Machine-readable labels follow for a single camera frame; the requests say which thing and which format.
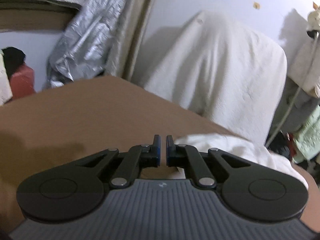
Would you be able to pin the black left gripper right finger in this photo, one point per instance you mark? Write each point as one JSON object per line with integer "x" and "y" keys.
{"x": 250, "y": 190}

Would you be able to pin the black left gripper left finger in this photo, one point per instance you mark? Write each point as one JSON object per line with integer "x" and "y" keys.
{"x": 73, "y": 190}

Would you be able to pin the white fleece garment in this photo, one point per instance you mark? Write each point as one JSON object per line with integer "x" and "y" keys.
{"x": 243, "y": 149}

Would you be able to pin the beige bag zipper rim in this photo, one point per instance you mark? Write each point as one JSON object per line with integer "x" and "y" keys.
{"x": 130, "y": 32}

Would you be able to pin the light green quilted cloth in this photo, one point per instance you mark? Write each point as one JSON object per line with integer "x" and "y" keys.
{"x": 306, "y": 139}

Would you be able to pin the grey metal rack pole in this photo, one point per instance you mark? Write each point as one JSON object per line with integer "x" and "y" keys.
{"x": 295, "y": 105}

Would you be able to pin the white cloth covered furniture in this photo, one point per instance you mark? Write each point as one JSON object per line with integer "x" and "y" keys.
{"x": 220, "y": 69}

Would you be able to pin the red box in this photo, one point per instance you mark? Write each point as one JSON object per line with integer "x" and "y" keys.
{"x": 22, "y": 82}

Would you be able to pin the beige cloth pile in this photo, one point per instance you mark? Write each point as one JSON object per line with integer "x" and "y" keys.
{"x": 304, "y": 70}

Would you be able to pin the silver quilted foil bag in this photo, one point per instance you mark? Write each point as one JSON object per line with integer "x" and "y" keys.
{"x": 83, "y": 49}

